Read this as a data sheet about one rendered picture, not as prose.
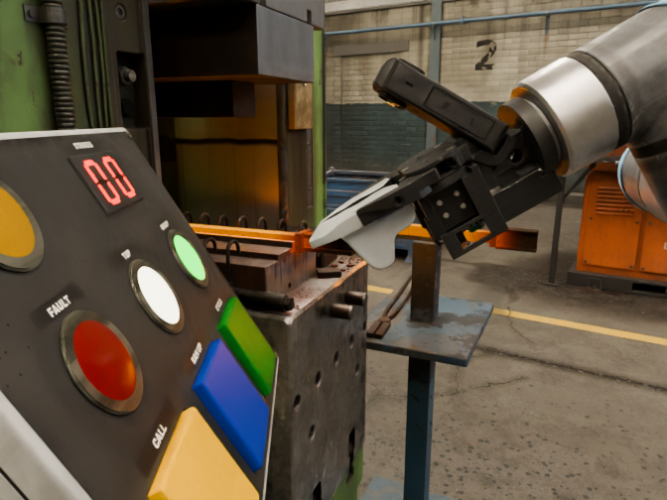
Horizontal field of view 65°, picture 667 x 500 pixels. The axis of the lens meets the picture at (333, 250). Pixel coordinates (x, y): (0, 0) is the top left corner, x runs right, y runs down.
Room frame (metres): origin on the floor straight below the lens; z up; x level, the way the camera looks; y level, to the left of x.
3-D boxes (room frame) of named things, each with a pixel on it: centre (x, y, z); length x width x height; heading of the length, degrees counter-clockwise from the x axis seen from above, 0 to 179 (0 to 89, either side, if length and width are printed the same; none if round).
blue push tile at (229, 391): (0.34, 0.08, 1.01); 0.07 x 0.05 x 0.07; 3
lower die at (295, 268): (0.97, 0.27, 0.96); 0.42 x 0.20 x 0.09; 68
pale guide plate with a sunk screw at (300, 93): (1.23, 0.08, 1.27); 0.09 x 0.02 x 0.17; 158
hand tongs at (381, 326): (1.45, -0.20, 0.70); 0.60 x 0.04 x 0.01; 160
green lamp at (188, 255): (0.44, 0.13, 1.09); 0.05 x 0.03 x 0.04; 158
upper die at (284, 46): (0.97, 0.27, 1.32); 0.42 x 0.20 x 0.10; 68
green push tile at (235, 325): (0.44, 0.08, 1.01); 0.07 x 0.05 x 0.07; 3
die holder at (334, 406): (1.02, 0.25, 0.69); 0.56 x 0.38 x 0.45; 68
